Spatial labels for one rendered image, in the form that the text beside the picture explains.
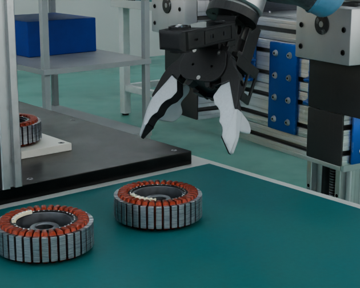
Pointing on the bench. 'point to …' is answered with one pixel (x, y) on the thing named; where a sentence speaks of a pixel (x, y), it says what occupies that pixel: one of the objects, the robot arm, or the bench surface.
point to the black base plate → (84, 158)
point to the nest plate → (40, 148)
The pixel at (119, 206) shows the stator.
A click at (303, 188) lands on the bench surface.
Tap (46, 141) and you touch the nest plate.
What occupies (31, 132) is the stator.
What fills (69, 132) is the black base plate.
